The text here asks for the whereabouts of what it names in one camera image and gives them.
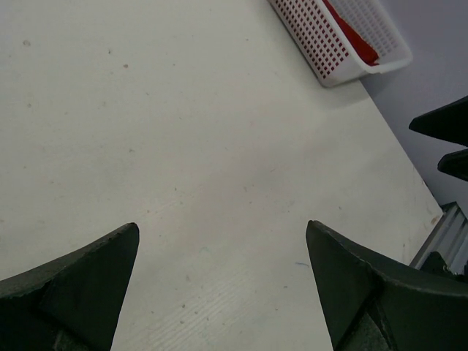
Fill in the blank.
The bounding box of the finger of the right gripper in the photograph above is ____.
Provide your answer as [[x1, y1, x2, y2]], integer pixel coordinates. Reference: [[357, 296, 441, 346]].
[[437, 148, 468, 181], [409, 97, 468, 146]]

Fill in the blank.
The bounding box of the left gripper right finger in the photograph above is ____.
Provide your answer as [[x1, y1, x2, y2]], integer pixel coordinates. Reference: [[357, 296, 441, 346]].
[[306, 221, 467, 350]]

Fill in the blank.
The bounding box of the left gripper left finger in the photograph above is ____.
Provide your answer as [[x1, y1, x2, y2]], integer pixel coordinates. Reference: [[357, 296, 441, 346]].
[[1, 223, 140, 350]]

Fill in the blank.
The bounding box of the dark red folded shirt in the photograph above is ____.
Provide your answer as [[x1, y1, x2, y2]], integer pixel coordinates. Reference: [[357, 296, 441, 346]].
[[323, 0, 379, 67]]

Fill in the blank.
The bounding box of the white plastic basket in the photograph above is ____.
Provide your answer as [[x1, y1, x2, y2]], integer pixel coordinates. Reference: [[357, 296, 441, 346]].
[[270, 0, 412, 87]]

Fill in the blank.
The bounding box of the aluminium mounting rail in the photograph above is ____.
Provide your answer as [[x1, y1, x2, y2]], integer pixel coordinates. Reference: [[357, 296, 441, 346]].
[[409, 202, 467, 274]]

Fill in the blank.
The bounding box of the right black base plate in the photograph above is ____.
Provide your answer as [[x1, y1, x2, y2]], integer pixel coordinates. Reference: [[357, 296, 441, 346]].
[[420, 252, 467, 283]]

